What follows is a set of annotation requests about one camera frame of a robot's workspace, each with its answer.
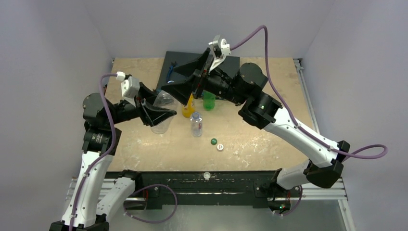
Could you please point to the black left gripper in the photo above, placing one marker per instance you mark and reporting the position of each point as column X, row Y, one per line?
column 150, row 114

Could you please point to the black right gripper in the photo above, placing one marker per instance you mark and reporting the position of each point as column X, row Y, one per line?
column 201, row 76

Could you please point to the clear bottle white cap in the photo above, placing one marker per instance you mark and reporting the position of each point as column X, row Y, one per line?
column 167, row 106

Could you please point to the green plastic bottle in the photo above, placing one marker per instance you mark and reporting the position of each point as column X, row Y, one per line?
column 208, row 100

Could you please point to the orange juice bottle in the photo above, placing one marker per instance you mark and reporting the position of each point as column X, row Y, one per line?
column 189, row 108

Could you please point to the clear bottle with label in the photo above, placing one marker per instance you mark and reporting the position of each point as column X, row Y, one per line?
column 196, row 124

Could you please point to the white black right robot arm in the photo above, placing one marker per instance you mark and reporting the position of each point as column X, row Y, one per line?
column 245, row 89

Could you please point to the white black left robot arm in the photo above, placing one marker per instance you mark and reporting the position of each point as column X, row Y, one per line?
column 86, row 210

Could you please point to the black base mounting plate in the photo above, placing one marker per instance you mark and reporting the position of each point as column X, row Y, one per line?
column 159, row 188

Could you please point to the blue handled pliers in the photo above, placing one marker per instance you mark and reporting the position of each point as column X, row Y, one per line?
column 170, row 71

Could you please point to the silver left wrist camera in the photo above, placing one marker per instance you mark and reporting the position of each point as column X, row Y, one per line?
column 129, row 85

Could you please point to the dark grey network switch box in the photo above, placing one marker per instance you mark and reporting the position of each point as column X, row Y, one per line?
column 229, row 66

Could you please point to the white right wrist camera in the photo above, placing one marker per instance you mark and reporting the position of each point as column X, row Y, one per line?
column 219, row 49

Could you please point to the aluminium side rail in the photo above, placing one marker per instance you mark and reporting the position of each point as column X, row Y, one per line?
column 299, row 70

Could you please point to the aluminium front frame rail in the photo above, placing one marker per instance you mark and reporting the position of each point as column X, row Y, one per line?
column 310, row 192

